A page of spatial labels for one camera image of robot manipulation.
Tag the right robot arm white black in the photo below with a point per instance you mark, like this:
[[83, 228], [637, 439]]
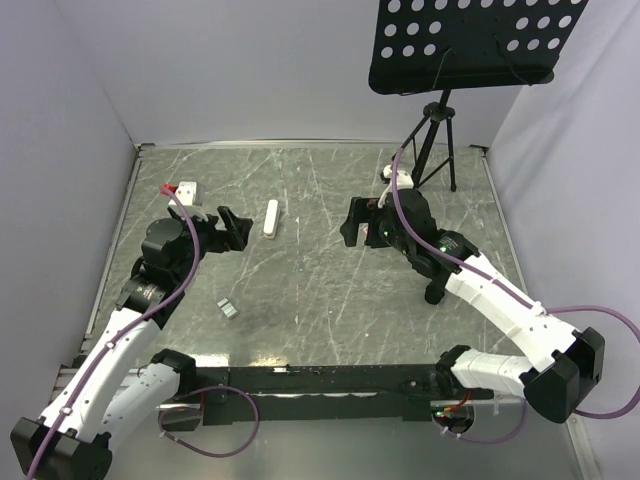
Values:
[[558, 366]]

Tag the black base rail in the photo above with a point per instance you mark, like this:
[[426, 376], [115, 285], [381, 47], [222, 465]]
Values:
[[409, 392]]

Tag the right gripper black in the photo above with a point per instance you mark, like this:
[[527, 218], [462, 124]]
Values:
[[363, 210]]

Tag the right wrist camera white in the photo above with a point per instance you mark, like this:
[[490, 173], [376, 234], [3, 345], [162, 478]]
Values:
[[403, 180]]

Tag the grey staple strips pile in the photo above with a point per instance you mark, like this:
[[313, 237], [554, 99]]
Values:
[[227, 308]]

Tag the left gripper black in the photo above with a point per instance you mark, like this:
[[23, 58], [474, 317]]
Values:
[[234, 238]]

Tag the white stapler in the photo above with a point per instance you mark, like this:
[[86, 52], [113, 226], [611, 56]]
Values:
[[271, 219]]

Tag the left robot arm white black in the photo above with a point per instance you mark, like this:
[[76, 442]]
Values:
[[78, 433]]

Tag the black music stand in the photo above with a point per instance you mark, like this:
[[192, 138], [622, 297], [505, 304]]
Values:
[[425, 46]]

